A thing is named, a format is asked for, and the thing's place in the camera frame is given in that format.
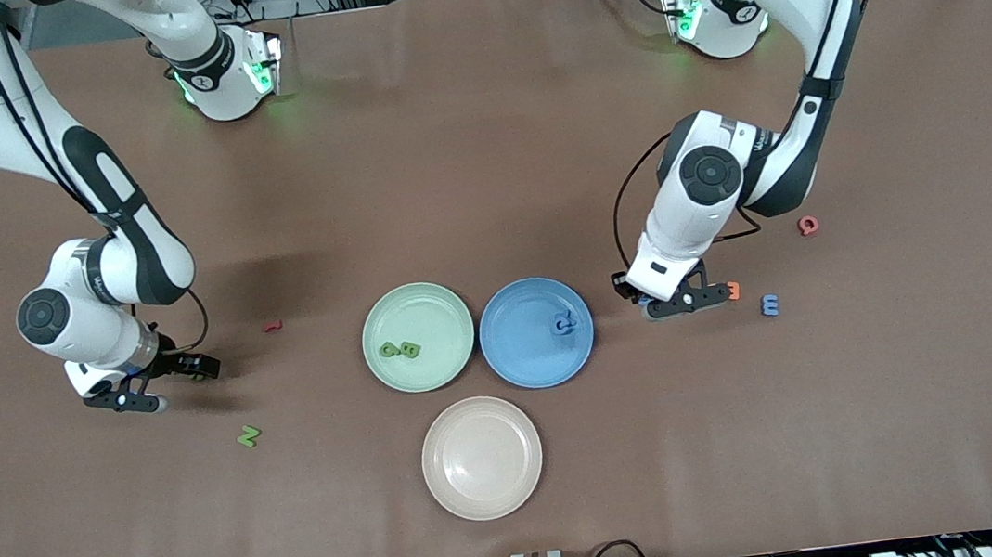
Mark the beige plate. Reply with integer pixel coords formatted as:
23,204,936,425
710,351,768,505
414,389,551,528

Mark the blue plate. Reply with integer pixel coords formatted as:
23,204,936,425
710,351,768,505
472,270,602,396

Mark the black right arm base cable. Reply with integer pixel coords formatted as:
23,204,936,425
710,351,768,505
144,35,177,84

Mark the brown table cover sheet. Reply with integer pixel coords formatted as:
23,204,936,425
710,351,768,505
0,0,992,557

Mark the pale green plate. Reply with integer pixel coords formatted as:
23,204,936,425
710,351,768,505
355,276,482,399

